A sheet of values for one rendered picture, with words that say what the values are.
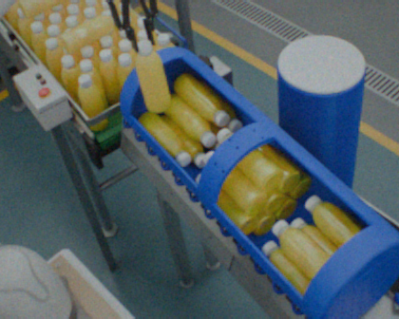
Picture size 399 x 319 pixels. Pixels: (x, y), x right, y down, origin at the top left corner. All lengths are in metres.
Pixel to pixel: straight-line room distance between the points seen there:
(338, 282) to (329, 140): 0.84
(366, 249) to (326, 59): 0.86
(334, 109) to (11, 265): 1.10
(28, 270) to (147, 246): 1.54
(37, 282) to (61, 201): 1.77
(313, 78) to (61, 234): 1.54
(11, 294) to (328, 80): 1.14
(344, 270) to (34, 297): 0.66
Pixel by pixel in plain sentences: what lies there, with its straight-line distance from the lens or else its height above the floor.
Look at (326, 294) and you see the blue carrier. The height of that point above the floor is 1.17.
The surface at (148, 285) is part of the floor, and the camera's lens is 2.76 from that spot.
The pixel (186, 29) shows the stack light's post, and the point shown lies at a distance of 2.46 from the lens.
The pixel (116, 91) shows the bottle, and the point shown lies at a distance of 2.12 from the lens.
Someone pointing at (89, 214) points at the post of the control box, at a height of 0.43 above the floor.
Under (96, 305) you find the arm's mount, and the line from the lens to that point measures 1.58.
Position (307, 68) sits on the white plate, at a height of 1.04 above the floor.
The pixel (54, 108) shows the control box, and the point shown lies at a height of 1.07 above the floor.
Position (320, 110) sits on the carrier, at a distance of 1.98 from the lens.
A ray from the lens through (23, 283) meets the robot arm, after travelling 1.37.
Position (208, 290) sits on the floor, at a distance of 2.71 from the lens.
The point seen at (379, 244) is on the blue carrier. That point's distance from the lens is 1.36.
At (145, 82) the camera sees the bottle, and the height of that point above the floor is 1.28.
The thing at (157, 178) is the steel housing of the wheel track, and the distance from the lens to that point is 1.95.
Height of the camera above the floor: 2.37
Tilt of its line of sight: 49 degrees down
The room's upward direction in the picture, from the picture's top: 9 degrees counter-clockwise
